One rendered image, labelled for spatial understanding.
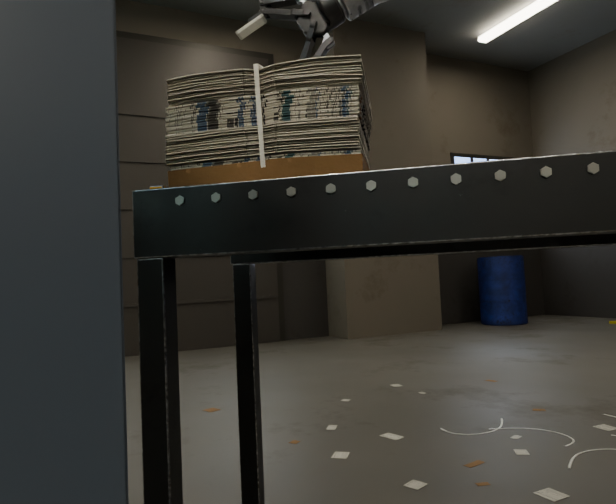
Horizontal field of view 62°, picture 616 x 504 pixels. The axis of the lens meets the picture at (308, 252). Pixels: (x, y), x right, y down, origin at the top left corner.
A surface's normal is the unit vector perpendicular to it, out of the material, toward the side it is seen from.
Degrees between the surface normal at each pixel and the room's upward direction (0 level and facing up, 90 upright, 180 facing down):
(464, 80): 90
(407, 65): 90
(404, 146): 90
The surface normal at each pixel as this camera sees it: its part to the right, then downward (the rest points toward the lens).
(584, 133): -0.91, 0.02
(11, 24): 0.42, -0.07
